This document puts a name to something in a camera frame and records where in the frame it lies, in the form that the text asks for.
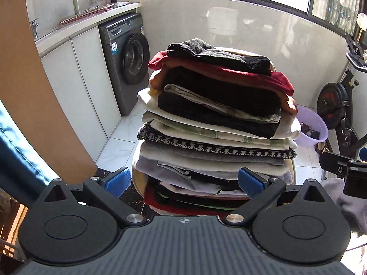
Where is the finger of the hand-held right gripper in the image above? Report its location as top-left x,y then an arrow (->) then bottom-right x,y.
319,151 -> 350,179

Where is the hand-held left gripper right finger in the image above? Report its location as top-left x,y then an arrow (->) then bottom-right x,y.
224,167 -> 329,226

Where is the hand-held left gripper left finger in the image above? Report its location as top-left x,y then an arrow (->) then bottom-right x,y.
43,167 -> 147,225

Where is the stack of clothes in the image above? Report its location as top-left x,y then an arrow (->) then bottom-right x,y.
135,50 -> 302,217

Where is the black knit garment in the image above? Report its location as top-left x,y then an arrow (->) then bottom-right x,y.
166,38 -> 272,76

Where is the red clothes hanger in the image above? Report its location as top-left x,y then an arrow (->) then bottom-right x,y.
58,5 -> 117,27

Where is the grey cloth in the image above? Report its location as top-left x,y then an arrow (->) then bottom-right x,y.
320,178 -> 367,234

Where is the purple plastic basin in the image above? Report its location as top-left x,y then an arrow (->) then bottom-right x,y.
296,107 -> 329,149

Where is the black exercise bike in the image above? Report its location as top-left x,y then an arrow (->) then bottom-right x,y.
316,33 -> 367,161

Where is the white cabinet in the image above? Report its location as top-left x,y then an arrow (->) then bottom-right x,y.
36,3 -> 141,164

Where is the grey washing machine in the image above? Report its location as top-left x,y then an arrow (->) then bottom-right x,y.
98,13 -> 151,117

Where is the brown wooden panel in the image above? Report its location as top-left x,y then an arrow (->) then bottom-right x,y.
0,0 -> 97,176

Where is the patterned window curtain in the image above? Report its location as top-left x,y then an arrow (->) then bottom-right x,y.
312,0 -> 362,36

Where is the metal faucet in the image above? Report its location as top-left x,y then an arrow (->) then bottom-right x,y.
30,18 -> 40,39

